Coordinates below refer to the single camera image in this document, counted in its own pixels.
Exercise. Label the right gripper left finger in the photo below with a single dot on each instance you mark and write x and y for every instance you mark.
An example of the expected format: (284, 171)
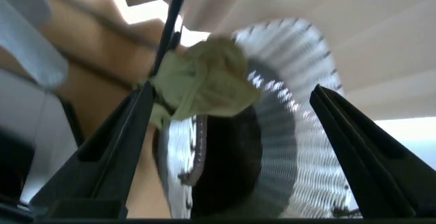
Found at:
(112, 183)

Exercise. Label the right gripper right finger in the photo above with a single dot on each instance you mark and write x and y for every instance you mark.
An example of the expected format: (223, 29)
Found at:
(385, 190)

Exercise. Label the black clothes rack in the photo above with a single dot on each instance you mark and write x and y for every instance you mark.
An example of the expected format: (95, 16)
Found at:
(172, 16)

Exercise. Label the white laundry basket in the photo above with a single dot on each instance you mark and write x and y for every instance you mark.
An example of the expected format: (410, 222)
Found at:
(299, 166)

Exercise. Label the pale grey shorts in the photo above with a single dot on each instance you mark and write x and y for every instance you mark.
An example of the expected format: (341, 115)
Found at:
(27, 47)

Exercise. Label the green garment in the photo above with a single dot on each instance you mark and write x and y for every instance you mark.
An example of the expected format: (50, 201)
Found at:
(211, 77)

